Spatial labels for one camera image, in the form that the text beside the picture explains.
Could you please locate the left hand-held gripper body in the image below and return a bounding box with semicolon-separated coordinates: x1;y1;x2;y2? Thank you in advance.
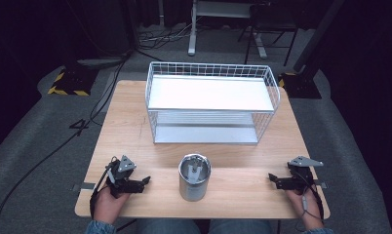
105;154;137;199

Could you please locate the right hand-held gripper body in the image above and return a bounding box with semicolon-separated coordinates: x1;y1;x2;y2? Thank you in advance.
286;155;325;193

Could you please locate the stainless steel cup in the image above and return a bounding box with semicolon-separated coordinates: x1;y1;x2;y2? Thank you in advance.
177;153;213;203

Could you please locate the white wire shelf rack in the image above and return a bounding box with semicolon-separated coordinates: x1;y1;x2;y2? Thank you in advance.
144;60;282;146

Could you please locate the person's left hand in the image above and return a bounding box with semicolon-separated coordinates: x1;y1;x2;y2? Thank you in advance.
93;184;131;226

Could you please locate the person's right hand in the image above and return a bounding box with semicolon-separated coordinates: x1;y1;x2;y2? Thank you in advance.
284;186;326;230

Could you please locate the black yellow striped stand base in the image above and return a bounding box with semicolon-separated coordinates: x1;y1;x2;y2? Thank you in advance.
47;65;100;98
277;71;323;99

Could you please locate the black chair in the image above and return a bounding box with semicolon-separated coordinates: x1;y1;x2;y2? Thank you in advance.
237;2;299;68

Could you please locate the right hand-held gripper cable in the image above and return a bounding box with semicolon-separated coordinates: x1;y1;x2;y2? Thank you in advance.
294;167;325;232

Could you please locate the left hand-held gripper black cable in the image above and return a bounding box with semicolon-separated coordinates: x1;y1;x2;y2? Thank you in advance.
89;155;119;220

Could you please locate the long black floor cable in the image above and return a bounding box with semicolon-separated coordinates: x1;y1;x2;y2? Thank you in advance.
0;52;134;234

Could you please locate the black slanted stand post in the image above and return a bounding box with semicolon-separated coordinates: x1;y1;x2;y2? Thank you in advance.
293;0;347;75

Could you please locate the bundle of floor cables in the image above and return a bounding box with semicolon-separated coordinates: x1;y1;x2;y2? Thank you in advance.
137;19;200;52

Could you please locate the white metal desk frame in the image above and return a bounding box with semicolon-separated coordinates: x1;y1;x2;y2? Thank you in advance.
186;0;270;60

